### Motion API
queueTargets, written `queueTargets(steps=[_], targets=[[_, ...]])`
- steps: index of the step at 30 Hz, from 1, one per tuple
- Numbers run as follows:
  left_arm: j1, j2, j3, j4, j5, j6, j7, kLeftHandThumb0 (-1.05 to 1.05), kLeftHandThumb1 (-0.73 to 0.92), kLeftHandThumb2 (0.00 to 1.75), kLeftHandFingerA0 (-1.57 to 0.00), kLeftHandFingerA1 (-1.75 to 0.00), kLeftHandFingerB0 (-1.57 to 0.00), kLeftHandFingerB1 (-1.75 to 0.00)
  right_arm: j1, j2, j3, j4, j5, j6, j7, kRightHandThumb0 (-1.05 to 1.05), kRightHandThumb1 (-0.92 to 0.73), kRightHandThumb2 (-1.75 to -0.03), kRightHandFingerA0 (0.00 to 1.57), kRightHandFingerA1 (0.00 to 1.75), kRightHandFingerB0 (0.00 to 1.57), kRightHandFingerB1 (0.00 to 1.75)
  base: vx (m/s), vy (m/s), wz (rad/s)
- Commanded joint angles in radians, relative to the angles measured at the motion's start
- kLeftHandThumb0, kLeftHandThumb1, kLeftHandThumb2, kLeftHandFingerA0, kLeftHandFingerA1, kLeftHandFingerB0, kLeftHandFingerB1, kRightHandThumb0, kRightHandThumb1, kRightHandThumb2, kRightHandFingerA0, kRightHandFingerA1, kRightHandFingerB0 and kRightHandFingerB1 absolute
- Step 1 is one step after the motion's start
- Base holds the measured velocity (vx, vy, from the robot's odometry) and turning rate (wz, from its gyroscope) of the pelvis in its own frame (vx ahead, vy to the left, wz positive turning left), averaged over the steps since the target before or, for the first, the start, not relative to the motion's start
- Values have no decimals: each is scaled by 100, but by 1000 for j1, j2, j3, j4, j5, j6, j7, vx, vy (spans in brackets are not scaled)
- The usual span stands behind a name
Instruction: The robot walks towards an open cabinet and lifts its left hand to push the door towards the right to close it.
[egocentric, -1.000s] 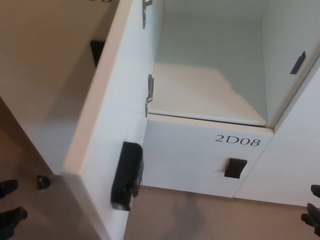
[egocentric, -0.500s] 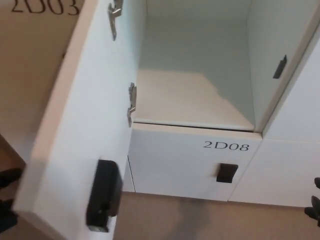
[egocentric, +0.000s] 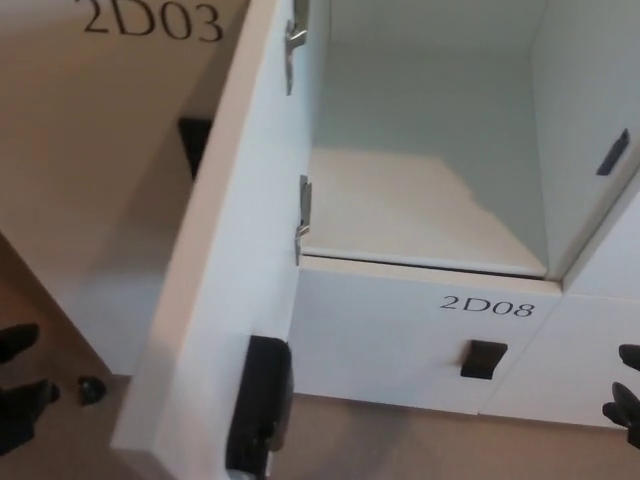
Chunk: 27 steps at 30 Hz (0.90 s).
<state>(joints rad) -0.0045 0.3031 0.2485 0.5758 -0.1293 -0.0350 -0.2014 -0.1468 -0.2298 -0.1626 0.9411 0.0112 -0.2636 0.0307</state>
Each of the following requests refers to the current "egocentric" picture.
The white locker door 2D03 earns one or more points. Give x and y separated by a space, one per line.
225 225

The white locker door 2D08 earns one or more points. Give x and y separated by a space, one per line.
375 330

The plain white locker door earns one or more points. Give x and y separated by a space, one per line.
565 360

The white locker cabinet body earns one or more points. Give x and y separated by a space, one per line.
425 100

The black floor door stopper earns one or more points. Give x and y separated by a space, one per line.
91 391

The black lock box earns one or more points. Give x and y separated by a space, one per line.
260 400

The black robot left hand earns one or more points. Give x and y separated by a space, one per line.
25 395

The silver cabinet hinge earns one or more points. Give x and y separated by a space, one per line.
292 40
305 210

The black lock strike plate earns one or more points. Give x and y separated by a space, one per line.
612 152

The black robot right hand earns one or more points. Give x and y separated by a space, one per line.
627 412

